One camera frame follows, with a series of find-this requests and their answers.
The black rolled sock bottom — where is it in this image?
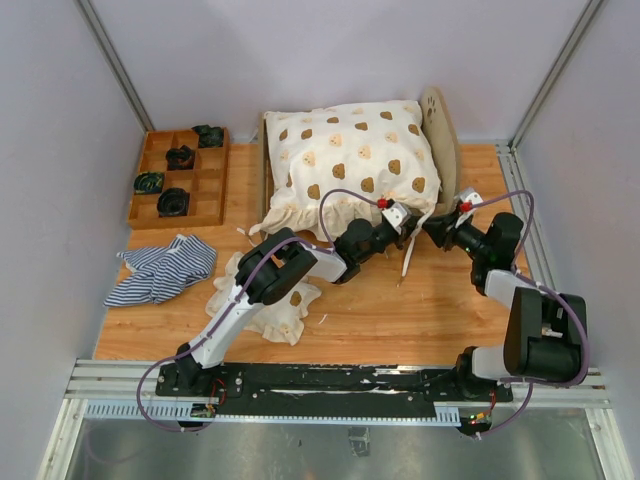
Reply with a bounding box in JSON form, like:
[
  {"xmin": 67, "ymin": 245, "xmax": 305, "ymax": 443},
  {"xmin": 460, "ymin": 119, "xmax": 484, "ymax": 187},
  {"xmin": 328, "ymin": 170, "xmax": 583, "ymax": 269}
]
[{"xmin": 156, "ymin": 187, "xmax": 190, "ymax": 218}]

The wooden compartment tray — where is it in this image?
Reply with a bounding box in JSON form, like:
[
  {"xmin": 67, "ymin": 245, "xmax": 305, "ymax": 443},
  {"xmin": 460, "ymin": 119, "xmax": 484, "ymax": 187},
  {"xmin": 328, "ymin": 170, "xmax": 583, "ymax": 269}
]
[{"xmin": 128, "ymin": 127, "xmax": 230, "ymax": 230}]

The black rolled sock top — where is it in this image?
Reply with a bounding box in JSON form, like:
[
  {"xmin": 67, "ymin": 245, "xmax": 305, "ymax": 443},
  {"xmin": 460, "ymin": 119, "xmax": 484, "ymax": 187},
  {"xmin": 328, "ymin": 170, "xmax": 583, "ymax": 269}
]
[{"xmin": 191, "ymin": 124, "xmax": 224, "ymax": 149}]

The left aluminium corner post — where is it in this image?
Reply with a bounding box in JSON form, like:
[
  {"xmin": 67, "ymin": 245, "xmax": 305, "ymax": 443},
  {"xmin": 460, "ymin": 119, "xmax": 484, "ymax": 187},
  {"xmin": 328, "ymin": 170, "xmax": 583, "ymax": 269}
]
[{"xmin": 73, "ymin": 0, "xmax": 155, "ymax": 132}]

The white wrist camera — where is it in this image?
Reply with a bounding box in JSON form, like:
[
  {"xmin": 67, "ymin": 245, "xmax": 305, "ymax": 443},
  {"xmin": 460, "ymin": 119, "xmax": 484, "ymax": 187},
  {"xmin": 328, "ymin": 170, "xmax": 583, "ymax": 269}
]
[
  {"xmin": 455, "ymin": 187, "xmax": 483, "ymax": 227},
  {"xmin": 382, "ymin": 202, "xmax": 412, "ymax": 235}
]

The small bear print pillow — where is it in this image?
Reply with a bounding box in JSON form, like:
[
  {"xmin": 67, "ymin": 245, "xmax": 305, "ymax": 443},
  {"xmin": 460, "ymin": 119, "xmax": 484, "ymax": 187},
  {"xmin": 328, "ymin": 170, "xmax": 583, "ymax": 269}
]
[{"xmin": 205, "ymin": 252, "xmax": 322, "ymax": 346}]

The black green rolled sock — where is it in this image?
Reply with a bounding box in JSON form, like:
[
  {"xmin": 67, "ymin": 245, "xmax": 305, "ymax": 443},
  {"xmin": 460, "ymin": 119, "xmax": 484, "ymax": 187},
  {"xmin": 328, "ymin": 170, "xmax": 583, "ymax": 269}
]
[{"xmin": 133, "ymin": 172, "xmax": 165, "ymax": 195}]

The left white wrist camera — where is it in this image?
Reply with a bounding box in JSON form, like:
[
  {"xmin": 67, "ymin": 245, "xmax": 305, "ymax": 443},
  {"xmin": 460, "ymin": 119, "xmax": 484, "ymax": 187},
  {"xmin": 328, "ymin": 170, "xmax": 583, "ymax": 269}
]
[{"xmin": 382, "ymin": 202, "xmax": 412, "ymax": 235}]

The right aluminium corner post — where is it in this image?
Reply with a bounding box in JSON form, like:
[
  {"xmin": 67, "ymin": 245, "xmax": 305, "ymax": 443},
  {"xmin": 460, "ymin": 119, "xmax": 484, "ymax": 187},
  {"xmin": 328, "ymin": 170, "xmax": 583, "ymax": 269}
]
[{"xmin": 508, "ymin": 0, "xmax": 608, "ymax": 151}]

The aluminium corner post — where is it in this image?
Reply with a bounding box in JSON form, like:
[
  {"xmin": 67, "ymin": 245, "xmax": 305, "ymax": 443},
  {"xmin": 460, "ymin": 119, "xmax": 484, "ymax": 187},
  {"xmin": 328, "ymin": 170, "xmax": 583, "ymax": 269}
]
[
  {"xmin": 73, "ymin": 0, "xmax": 155, "ymax": 132},
  {"xmin": 508, "ymin": 0, "xmax": 608, "ymax": 151}
]

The large bear print cushion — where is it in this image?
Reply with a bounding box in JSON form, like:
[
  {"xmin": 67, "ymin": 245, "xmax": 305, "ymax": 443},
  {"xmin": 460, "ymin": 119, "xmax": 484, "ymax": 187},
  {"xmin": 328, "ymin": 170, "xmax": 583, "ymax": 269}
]
[{"xmin": 234, "ymin": 99, "xmax": 442, "ymax": 289}]

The aluminium rail frame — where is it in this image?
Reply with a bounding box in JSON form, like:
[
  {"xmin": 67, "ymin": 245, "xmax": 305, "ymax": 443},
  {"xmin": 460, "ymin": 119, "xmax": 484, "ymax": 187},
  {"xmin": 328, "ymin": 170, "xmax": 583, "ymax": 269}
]
[{"xmin": 37, "ymin": 142, "xmax": 631, "ymax": 480}]

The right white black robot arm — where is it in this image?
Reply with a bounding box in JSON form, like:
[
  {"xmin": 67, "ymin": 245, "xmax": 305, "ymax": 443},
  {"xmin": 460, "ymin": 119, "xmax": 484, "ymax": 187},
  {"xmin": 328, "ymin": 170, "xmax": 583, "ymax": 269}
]
[{"xmin": 423, "ymin": 212, "xmax": 589, "ymax": 400}]

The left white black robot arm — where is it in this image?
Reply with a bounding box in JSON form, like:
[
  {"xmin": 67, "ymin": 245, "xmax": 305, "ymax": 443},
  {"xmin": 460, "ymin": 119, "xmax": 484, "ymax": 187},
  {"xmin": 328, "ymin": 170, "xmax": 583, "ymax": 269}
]
[{"xmin": 156, "ymin": 218, "xmax": 417, "ymax": 397}]

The black rolled sock middle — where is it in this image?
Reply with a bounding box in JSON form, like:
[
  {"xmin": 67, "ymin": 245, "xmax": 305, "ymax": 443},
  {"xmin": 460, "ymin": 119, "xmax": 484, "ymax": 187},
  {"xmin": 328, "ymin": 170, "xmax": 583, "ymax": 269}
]
[{"xmin": 165, "ymin": 145, "xmax": 196, "ymax": 171}]

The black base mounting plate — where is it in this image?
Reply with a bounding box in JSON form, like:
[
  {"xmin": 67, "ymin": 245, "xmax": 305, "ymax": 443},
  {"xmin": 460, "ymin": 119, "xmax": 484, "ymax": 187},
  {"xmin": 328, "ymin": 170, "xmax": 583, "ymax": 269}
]
[{"xmin": 176, "ymin": 363, "xmax": 513, "ymax": 419}]

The wooden pet bed frame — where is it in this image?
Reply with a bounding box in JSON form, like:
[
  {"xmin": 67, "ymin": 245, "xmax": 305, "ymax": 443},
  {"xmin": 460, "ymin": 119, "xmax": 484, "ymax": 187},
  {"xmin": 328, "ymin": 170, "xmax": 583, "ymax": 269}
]
[{"xmin": 250, "ymin": 87, "xmax": 460, "ymax": 241}]

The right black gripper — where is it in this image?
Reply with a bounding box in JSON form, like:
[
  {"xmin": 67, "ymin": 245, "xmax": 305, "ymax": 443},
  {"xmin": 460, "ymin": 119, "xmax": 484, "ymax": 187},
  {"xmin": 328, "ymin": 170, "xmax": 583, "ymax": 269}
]
[{"xmin": 420, "ymin": 209, "xmax": 491, "ymax": 259}]

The blue striped cloth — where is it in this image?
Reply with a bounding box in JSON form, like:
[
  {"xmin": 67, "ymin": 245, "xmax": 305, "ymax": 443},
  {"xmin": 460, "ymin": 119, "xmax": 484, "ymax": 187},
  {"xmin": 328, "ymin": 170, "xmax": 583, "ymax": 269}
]
[{"xmin": 104, "ymin": 234, "xmax": 218, "ymax": 308}]

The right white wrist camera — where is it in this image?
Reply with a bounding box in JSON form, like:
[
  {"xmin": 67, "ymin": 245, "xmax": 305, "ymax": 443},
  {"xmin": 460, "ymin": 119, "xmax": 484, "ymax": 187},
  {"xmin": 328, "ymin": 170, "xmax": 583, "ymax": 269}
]
[{"xmin": 455, "ymin": 187, "xmax": 483, "ymax": 227}]

